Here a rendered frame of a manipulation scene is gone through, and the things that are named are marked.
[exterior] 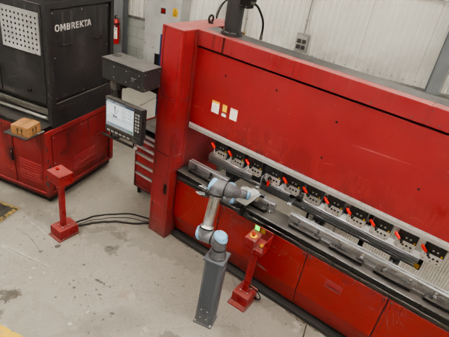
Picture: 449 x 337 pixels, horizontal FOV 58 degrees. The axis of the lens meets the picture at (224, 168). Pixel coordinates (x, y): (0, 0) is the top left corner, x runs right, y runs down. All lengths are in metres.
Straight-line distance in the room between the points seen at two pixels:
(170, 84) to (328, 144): 1.53
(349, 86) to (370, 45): 4.49
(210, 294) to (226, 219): 0.82
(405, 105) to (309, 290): 1.86
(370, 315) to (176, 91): 2.57
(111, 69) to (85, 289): 2.06
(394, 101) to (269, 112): 1.02
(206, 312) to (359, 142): 1.94
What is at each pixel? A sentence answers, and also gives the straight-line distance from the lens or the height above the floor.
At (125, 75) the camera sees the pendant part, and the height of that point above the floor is 1.85.
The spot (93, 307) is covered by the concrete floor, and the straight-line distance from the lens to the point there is 4.05.
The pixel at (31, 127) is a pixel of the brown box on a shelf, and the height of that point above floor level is 1.09.
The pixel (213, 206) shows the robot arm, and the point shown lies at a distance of 3.23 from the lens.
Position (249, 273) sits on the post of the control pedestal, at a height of 0.36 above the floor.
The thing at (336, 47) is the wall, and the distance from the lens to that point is 7.66.
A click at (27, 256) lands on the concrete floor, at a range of 4.61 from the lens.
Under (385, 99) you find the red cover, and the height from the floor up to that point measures 2.24.
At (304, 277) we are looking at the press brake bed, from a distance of 3.88.
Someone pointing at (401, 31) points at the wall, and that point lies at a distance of 7.57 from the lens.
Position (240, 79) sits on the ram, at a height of 2.00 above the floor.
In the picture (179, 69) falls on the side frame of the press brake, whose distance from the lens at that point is 3.75.
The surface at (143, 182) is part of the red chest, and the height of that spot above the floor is 0.24.
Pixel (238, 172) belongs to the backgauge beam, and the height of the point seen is 0.94.
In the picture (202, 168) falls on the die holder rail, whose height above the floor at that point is 0.96.
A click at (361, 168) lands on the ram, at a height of 1.68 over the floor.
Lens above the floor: 3.08
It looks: 30 degrees down
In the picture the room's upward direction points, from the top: 10 degrees clockwise
